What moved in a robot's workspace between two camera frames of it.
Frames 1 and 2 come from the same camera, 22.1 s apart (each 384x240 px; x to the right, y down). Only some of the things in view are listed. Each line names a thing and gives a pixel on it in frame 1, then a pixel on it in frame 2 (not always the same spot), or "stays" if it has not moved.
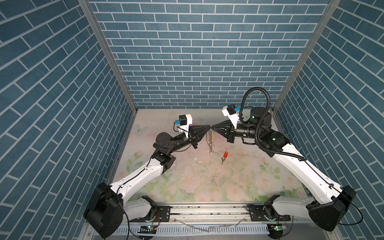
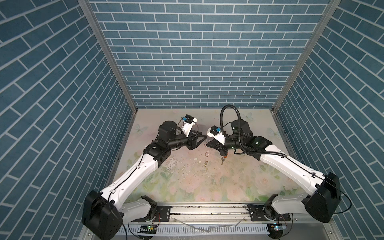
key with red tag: x=225 y=155 stays
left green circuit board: x=148 y=229 stays
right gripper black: x=229 y=131 -> x=219 y=146
